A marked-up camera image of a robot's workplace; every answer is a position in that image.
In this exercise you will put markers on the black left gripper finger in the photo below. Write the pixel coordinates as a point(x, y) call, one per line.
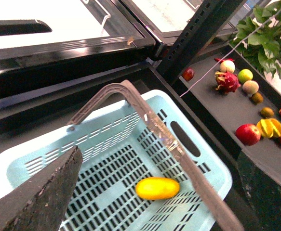
point(40, 203)

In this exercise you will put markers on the light blue plastic basket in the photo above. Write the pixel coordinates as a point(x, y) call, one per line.
point(118, 151)

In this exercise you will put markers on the yellow mango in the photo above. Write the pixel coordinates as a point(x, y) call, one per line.
point(155, 188)

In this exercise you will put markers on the grey taped basket handle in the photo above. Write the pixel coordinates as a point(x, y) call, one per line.
point(221, 212)

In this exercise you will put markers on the near glass top freezer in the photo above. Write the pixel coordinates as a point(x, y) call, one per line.
point(46, 42)

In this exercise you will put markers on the glass freezer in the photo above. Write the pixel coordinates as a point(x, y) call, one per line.
point(46, 42)
point(164, 20)

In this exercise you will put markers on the dark red plum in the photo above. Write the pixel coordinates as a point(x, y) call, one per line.
point(188, 74)

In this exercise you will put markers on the red apple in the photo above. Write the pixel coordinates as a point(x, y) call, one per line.
point(248, 134)

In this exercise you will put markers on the far glass top freezer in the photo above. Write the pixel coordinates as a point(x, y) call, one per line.
point(164, 20)

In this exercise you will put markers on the pink dragon fruit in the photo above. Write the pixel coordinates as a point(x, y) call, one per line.
point(226, 82)

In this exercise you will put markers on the black fruit display shelf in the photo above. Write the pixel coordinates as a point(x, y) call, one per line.
point(258, 165)

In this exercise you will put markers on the red chili pepper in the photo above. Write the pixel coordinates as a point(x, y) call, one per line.
point(223, 60)

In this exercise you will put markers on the white onion like fruit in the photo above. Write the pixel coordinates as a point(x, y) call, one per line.
point(227, 66)

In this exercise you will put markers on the yellow star fruit front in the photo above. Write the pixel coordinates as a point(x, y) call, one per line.
point(269, 128)

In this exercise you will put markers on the peach coloured round fruit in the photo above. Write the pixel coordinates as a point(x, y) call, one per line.
point(250, 87)

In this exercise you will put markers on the brown kiwi left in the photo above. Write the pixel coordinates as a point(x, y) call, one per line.
point(257, 98)

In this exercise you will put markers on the brown kiwi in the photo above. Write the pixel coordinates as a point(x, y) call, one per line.
point(257, 98)
point(267, 112)

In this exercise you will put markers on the green apple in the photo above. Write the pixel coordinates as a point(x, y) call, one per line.
point(245, 75)

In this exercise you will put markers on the brown kiwi right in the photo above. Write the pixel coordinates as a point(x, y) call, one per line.
point(267, 112)

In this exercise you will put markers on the green potted plant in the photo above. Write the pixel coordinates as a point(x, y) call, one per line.
point(258, 39)

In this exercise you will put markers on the black perforated shelf post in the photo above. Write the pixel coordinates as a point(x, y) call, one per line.
point(209, 19)

